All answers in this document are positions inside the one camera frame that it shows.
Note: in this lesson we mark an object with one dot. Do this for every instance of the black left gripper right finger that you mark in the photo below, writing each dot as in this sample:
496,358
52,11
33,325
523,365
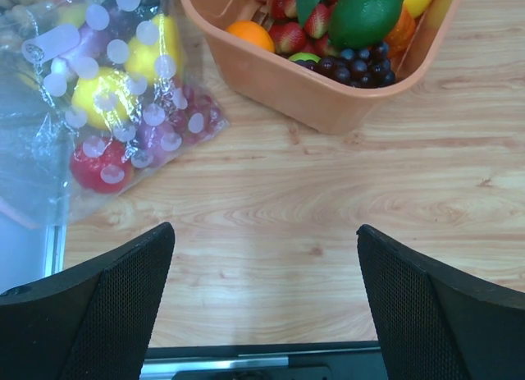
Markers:
434,321

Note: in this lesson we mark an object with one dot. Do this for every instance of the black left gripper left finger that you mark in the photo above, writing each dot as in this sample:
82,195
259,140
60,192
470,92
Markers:
91,321

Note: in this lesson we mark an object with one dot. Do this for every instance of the red fake apple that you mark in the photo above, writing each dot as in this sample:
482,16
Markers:
100,164

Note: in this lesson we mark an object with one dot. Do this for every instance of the clear polka dot zip bag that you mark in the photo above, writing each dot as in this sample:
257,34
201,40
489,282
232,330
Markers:
46,46

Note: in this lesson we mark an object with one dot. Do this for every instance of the dark fake grape bunch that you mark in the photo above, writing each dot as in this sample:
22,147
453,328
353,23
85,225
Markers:
365,68

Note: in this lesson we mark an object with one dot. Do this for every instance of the green fake lime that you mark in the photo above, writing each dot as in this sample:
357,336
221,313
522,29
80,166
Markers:
361,23

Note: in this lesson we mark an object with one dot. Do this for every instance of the fake orange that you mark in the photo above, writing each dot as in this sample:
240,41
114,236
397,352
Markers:
253,33

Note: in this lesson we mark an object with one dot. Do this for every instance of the orange plastic basket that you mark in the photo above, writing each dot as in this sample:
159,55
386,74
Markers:
314,100

